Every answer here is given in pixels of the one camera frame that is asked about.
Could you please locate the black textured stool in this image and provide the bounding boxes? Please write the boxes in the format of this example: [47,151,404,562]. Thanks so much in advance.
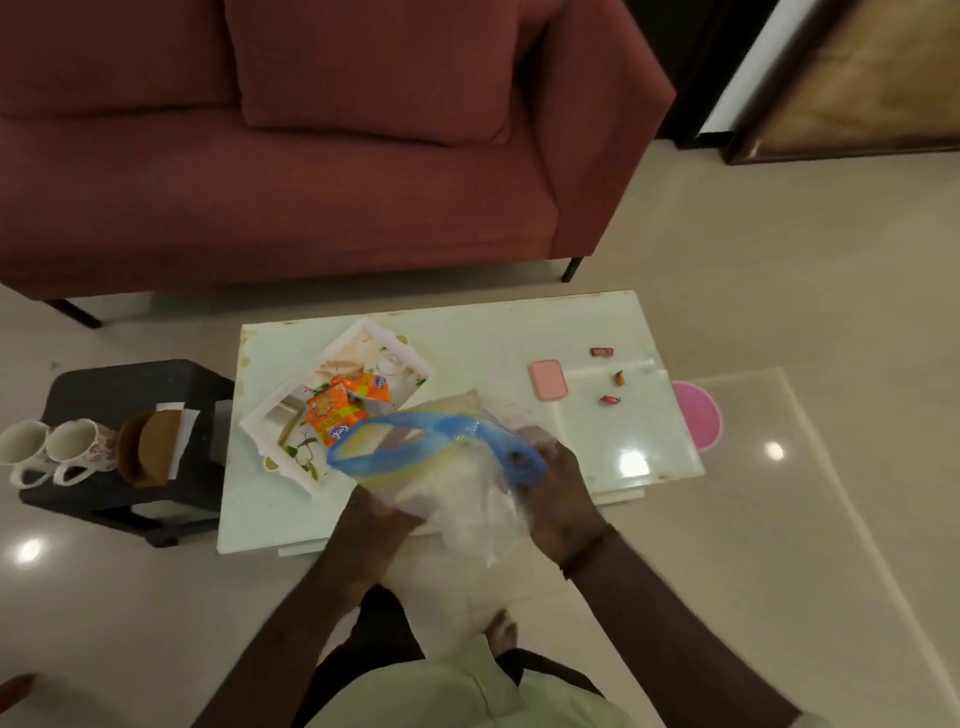
[18,358,235,549]

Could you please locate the black trousers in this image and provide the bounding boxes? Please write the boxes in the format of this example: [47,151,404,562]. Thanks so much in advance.
[292,584,601,728]

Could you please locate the pink rectangular case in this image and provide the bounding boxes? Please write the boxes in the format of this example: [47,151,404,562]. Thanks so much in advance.
[528,359,569,403]

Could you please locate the red fabric sofa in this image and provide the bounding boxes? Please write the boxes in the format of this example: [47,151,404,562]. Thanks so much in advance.
[0,0,678,331]

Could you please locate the white paper napkins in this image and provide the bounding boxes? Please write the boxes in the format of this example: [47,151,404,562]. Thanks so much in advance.
[153,401,202,481]

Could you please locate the person's left hand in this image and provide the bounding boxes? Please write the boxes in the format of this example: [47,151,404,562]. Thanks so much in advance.
[318,483,425,594]

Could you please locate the pink round mat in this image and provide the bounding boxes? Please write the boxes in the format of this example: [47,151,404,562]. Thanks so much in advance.
[669,380,723,453]

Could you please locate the white floral tray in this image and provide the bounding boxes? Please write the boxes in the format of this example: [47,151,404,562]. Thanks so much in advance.
[238,316,436,500]

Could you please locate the person's right foot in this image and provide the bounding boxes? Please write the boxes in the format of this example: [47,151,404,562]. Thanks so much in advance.
[483,608,520,658]

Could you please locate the small red sofa cushion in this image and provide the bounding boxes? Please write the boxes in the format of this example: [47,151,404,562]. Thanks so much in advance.
[0,0,241,118]

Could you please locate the person's right hand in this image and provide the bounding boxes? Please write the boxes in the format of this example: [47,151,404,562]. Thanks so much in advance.
[513,427,609,568]

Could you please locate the brown wooden napkin holder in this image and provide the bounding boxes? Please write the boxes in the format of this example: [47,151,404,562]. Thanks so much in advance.
[116,408,185,487]

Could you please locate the person's right forearm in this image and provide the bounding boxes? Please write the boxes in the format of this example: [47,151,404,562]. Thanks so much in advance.
[562,528,804,728]

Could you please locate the clear zip bag blue seal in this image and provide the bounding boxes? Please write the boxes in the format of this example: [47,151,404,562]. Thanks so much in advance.
[326,389,553,568]

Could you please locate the white floral mug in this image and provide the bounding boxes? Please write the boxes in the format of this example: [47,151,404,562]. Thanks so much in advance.
[46,418,118,487]
[0,419,52,490]

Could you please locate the person's left forearm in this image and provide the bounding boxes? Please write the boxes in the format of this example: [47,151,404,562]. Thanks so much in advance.
[191,554,391,728]

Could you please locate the large red sofa cushion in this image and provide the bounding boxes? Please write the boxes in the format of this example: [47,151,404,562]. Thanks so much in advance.
[224,0,523,148]

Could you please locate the red thread wristband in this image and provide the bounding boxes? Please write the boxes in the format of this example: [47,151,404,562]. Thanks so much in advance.
[562,524,620,579]

